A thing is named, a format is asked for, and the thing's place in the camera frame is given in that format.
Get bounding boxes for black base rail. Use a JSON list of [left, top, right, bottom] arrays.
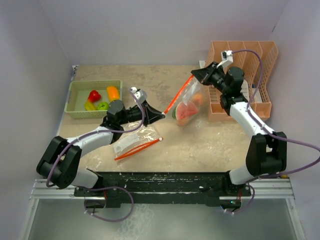
[[74, 171, 251, 209]]

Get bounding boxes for clear zip bag orange seal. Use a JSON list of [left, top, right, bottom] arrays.
[[113, 125, 163, 161]]

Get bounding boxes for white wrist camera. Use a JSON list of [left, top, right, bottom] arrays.
[[216, 50, 233, 68], [129, 87, 147, 104]]

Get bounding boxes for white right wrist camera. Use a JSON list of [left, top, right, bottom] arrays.
[[216, 50, 233, 68]]

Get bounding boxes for orange plastic file organizer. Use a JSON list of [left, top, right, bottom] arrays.
[[205, 41, 279, 121]]

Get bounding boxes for fake peach right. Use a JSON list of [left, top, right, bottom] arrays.
[[191, 92, 205, 106]]

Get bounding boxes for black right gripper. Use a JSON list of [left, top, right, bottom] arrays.
[[192, 61, 230, 94]]

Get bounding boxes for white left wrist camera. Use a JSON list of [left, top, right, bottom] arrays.
[[129, 87, 147, 104]]

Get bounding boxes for small white box behind organizer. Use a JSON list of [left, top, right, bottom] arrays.
[[199, 60, 206, 69]]

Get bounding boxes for light green perforated basket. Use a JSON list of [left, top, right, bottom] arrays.
[[64, 79, 123, 119]]

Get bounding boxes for red fake strawberry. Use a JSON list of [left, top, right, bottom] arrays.
[[87, 90, 101, 103]]

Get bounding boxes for white box in organizer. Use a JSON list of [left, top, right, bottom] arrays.
[[251, 84, 263, 103]]

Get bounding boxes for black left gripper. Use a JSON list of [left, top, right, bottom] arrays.
[[118, 100, 165, 128]]

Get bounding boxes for fake watermelon slice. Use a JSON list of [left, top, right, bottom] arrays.
[[171, 101, 199, 121]]

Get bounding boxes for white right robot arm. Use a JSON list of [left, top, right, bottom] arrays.
[[191, 62, 287, 196]]

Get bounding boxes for aluminium frame rail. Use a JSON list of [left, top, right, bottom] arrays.
[[29, 177, 296, 201]]

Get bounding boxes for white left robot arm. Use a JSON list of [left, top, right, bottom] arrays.
[[36, 100, 165, 196]]

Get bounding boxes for green fake custard apple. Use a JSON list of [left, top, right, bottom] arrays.
[[96, 101, 109, 111]]

